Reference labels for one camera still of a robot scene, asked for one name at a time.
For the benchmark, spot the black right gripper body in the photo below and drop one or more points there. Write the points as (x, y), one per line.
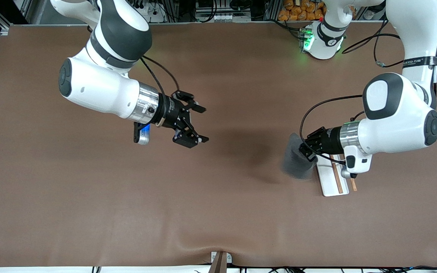
(168, 113)

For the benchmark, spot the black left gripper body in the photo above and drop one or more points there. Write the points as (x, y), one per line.
(329, 141)

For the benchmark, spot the grey and purple towel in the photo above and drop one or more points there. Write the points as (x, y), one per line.
(294, 163)

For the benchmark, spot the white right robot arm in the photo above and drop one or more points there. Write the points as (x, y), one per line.
(97, 91)

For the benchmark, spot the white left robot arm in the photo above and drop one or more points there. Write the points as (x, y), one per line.
(396, 125)

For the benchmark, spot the white towel rack base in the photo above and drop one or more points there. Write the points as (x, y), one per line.
(328, 182)

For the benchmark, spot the wooden rack rod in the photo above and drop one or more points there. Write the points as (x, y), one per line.
(353, 185)
(338, 178)

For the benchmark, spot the white power strip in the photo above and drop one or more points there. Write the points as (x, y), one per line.
(157, 15)

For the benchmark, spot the brown table mat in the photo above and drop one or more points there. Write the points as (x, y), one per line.
(89, 189)

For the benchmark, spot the orange snack bags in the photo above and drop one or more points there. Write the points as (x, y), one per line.
(298, 13)

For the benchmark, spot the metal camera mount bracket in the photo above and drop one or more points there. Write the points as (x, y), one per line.
(220, 262)

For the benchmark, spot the aluminium frame profile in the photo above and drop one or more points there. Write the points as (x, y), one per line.
(10, 15)

